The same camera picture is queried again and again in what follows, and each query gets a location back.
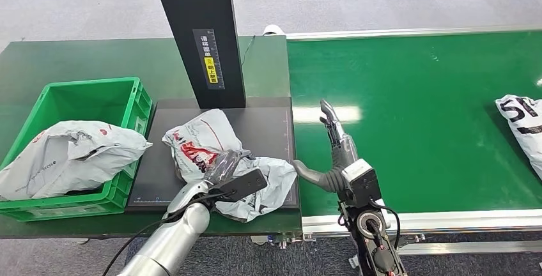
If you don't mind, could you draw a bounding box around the green conveyor belt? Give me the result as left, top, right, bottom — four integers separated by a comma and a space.
286, 30, 542, 219

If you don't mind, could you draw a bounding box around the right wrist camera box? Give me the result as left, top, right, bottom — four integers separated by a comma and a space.
339, 158, 383, 208

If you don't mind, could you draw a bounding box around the dark green table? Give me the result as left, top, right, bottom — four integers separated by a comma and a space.
0, 34, 303, 240

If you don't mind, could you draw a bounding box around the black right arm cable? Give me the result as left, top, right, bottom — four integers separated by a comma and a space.
367, 199, 402, 250

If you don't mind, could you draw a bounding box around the grey-white crumpled package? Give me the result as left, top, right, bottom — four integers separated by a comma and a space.
0, 119, 153, 202

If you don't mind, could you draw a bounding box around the black scanner column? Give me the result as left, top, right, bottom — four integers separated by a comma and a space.
149, 0, 248, 111

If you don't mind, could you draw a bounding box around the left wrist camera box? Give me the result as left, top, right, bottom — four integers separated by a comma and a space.
219, 167, 269, 203

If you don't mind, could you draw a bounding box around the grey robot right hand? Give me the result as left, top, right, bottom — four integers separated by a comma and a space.
291, 98, 360, 193

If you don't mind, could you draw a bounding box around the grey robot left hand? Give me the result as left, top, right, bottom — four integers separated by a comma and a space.
204, 149, 255, 187

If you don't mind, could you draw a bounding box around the aluminium conveyor frame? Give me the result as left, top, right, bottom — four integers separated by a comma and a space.
249, 23, 542, 257

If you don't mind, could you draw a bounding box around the white package with red print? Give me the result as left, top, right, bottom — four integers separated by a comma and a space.
161, 108, 299, 224

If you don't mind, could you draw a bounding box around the green plastic crate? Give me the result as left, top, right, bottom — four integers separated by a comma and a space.
0, 76, 153, 223

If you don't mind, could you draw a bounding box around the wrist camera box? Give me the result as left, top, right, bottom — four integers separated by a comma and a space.
219, 167, 269, 203
339, 158, 383, 208

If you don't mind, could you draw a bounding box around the white package with black print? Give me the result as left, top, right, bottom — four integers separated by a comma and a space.
495, 94, 542, 181

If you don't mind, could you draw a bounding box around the thin black scanner cable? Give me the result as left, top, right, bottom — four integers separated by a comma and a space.
240, 34, 256, 68

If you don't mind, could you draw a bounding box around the black scanner platform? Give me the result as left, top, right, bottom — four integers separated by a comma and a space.
125, 96, 302, 214

